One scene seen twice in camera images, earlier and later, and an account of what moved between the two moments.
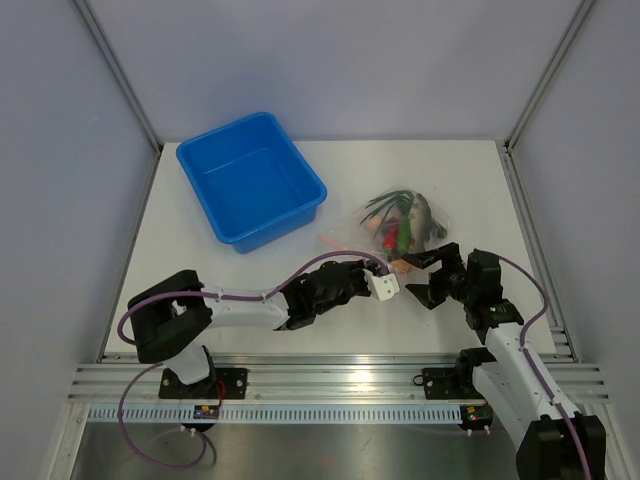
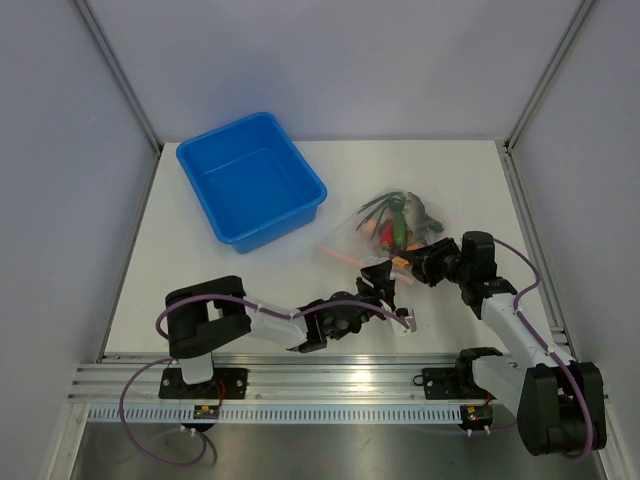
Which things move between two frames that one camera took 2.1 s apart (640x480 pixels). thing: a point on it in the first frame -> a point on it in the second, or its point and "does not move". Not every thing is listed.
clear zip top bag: (389, 225) does not move
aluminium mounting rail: (305, 378) does not move
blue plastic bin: (253, 180) does not move
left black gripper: (357, 268) -> (380, 277)
